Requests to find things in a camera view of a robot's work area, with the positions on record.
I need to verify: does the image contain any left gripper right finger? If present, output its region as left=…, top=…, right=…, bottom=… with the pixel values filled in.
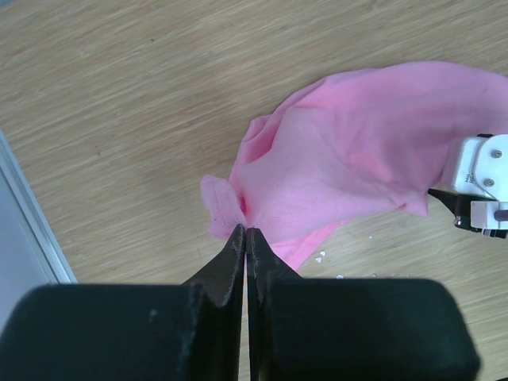
left=245, top=229, right=480, bottom=380

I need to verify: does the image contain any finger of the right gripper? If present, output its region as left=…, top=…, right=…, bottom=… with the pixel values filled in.
left=428, top=189, right=473, bottom=231

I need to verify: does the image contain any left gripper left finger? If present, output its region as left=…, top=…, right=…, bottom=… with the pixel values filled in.
left=1, top=226, right=244, bottom=380

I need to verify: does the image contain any pink t shirt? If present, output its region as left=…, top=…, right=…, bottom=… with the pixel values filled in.
left=200, top=61, right=507, bottom=269

